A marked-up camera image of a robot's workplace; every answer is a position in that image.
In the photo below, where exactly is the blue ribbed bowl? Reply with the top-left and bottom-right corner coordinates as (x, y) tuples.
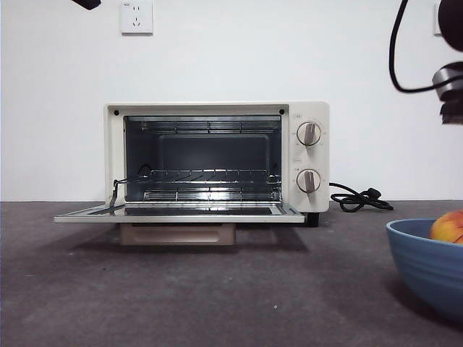
(385, 218), (463, 325)

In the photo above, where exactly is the red yellow apple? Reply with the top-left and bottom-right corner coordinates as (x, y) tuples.
(429, 211), (463, 244)

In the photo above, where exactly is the cream oven timer knob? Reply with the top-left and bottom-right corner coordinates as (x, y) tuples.
(296, 168), (322, 194)

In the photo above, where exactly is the cream oven temperature knob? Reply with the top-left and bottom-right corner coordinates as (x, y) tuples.
(296, 121), (323, 147)

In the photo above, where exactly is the cream Toshiba toaster oven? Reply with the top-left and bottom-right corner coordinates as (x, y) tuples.
(103, 100), (331, 228)

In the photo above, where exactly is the black oven power cable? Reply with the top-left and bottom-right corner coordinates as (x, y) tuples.
(328, 181), (394, 213)

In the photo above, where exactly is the white wall socket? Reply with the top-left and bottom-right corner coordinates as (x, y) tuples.
(120, 0), (154, 36)
(433, 3), (444, 36)

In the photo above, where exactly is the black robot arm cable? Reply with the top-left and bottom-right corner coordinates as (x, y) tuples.
(388, 0), (441, 93)

